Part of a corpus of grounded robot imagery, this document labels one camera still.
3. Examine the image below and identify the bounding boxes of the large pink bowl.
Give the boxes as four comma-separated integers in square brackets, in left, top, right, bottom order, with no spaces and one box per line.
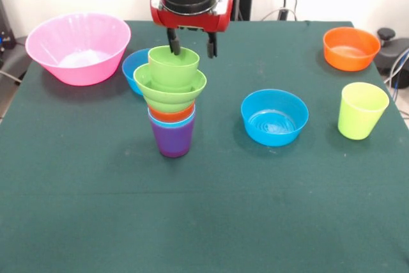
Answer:
[25,13,132,87]

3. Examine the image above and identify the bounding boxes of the yellow-green cup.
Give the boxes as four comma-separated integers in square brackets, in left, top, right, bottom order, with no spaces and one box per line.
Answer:
[337,82,390,141]

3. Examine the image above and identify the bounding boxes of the green bowl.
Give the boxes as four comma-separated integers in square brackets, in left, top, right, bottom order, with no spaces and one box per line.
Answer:
[132,63,208,114]

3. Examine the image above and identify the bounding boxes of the purple cup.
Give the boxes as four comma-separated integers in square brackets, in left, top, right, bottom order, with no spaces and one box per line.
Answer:
[150,116,196,159]

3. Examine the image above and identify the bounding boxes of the orange bowl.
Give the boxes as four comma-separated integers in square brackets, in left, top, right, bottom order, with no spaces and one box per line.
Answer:
[322,26,382,72]

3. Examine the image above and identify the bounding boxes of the blue bowl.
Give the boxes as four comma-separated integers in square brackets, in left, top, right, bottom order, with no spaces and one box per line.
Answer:
[121,48,151,96]
[240,88,310,148]

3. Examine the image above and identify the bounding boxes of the grey cable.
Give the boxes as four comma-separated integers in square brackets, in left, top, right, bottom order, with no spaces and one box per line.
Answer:
[0,70,22,86]

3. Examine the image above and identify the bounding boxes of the black office chair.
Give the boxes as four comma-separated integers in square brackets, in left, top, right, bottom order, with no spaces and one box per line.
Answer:
[373,27,409,79]

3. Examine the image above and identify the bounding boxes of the orange cup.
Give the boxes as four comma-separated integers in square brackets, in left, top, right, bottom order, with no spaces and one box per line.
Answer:
[148,102,196,123]

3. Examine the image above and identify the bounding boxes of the black device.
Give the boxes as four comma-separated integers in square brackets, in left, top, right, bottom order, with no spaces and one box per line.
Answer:
[0,0,17,53]

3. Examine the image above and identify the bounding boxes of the dark green table cloth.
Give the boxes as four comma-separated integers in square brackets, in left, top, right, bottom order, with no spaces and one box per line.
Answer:
[0,19,409,273]

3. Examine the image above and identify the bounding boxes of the blue cup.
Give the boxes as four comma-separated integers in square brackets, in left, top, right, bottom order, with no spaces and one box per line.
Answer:
[147,106,196,130]

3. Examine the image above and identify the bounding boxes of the blue cable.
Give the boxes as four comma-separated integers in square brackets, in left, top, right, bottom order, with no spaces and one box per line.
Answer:
[383,47,409,95]

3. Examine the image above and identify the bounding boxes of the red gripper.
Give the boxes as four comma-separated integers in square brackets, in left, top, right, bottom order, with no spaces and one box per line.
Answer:
[150,0,233,60]

